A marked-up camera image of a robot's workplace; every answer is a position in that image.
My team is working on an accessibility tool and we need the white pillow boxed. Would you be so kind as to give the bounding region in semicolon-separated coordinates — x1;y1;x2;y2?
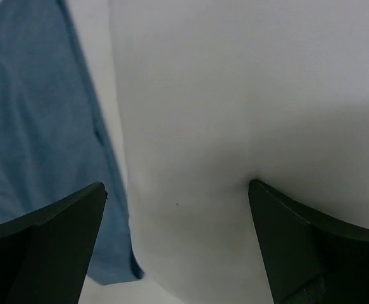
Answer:
111;1;369;303

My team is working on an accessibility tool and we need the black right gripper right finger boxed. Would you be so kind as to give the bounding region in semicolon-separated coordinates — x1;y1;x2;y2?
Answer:
248;179;369;303

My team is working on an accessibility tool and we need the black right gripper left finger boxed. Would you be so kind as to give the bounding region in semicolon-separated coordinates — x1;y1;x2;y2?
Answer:
0;182;107;304

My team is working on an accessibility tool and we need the blue fabric pillowcase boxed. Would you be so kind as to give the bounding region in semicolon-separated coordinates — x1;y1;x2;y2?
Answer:
0;1;144;285

